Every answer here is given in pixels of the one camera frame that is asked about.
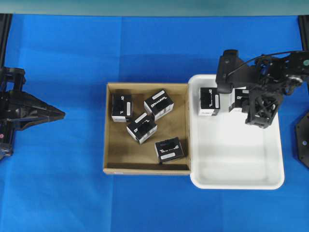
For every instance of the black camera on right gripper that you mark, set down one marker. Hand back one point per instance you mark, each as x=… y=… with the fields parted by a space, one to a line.
x=228 y=62

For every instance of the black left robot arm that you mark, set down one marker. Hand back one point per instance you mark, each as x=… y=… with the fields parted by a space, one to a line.
x=10 y=79

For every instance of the black frame post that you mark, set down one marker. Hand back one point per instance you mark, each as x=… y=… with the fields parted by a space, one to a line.
x=303 y=22
x=5 y=24

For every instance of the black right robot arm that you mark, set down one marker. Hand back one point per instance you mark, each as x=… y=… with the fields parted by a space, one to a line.
x=274 y=78

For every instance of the white plastic tray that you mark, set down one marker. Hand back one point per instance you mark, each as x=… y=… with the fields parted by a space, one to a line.
x=225 y=152

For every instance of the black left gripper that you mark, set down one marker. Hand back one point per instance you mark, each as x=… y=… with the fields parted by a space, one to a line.
x=22 y=110

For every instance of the black frame post right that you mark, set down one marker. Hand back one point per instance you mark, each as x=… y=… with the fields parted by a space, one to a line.
x=303 y=22

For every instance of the brown cardboard box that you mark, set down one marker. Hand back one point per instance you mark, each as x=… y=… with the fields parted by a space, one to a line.
x=123 y=155

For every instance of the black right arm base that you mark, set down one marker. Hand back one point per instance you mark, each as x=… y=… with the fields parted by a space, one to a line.
x=302 y=139

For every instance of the black frame post left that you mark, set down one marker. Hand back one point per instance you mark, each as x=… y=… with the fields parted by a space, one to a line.
x=5 y=24

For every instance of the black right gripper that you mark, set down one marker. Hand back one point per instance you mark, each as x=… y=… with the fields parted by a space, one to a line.
x=265 y=96

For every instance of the black white Dynamixel box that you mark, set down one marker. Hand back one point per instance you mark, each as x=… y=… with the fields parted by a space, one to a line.
x=168 y=150
x=209 y=101
x=122 y=108
x=142 y=128
x=158 y=105

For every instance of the black white Robotis box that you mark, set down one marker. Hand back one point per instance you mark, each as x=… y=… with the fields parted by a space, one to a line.
x=237 y=98

